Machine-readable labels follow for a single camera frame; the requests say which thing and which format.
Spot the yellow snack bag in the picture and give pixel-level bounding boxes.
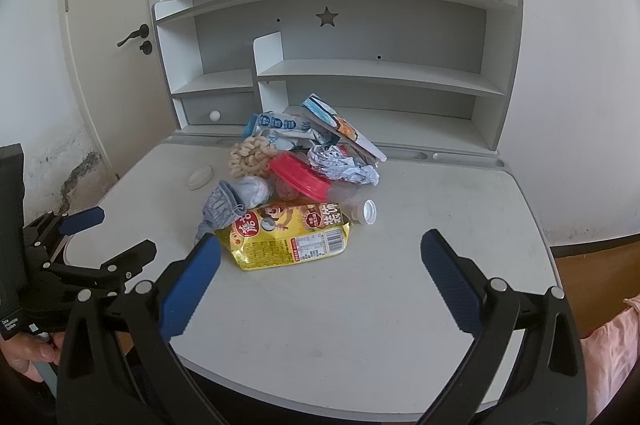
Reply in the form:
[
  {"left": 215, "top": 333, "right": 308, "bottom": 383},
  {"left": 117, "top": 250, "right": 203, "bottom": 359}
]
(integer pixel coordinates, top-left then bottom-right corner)
[{"left": 215, "top": 203, "right": 350, "bottom": 271}]

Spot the person's left hand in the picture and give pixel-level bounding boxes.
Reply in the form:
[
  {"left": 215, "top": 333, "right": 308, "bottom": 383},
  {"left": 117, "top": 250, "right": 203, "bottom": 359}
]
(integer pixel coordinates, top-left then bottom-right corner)
[{"left": 1, "top": 332, "right": 65, "bottom": 383}]

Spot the grey crumpled sock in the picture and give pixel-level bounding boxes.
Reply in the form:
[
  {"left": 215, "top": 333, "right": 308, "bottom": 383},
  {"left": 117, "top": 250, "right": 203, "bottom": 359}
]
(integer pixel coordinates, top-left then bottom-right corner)
[{"left": 195, "top": 176, "right": 273, "bottom": 242}]

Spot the white door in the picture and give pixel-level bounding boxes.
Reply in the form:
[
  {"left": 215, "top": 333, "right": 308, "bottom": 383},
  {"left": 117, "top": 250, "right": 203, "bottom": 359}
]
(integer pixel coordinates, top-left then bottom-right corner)
[{"left": 65, "top": 0, "right": 176, "bottom": 177}]

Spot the pink bed duvet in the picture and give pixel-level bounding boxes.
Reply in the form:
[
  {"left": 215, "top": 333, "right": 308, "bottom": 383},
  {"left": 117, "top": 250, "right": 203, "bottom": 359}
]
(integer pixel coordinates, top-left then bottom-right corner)
[{"left": 580, "top": 295, "right": 639, "bottom": 424}]

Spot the red plastic lid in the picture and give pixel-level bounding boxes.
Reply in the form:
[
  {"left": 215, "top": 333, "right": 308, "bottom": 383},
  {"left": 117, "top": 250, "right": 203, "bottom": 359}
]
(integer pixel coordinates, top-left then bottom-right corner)
[{"left": 269, "top": 152, "right": 331, "bottom": 203}]

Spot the blue white milk carton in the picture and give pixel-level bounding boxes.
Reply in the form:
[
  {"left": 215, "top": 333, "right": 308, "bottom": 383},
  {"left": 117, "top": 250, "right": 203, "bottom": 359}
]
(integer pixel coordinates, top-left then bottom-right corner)
[{"left": 243, "top": 112, "right": 320, "bottom": 151}]

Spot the grey desk shelf hutch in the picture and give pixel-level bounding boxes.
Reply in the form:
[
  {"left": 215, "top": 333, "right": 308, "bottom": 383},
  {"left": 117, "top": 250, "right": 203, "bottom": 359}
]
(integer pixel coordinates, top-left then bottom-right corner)
[{"left": 153, "top": 0, "right": 524, "bottom": 155}]

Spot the flat printed snack box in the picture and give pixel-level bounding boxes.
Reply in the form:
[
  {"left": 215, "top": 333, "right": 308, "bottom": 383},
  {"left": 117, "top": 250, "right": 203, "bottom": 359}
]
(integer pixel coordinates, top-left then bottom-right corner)
[{"left": 302, "top": 93, "right": 387, "bottom": 163}]

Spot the beige braided rope toy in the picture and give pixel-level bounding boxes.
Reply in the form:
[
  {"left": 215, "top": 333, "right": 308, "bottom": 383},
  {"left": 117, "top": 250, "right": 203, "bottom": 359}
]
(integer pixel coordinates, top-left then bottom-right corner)
[{"left": 229, "top": 136, "right": 280, "bottom": 179}]

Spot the black door handle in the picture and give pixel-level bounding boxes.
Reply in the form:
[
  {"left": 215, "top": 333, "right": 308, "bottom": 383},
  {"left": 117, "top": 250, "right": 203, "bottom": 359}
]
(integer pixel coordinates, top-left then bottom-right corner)
[{"left": 117, "top": 24, "right": 153, "bottom": 55}]

